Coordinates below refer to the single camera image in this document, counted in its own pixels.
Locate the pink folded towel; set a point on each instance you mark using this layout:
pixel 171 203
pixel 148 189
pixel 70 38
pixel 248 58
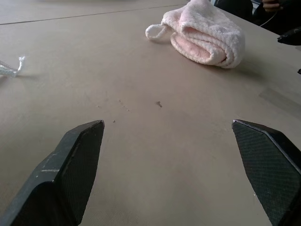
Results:
pixel 204 35

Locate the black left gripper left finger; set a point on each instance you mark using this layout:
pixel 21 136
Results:
pixel 54 179

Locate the seated person in dark clothes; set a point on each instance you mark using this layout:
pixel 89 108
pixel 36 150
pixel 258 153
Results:
pixel 265 13

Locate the clear plastic wrapper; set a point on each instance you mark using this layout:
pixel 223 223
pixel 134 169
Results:
pixel 14 69

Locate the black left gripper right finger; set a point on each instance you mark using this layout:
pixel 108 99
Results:
pixel 270 174

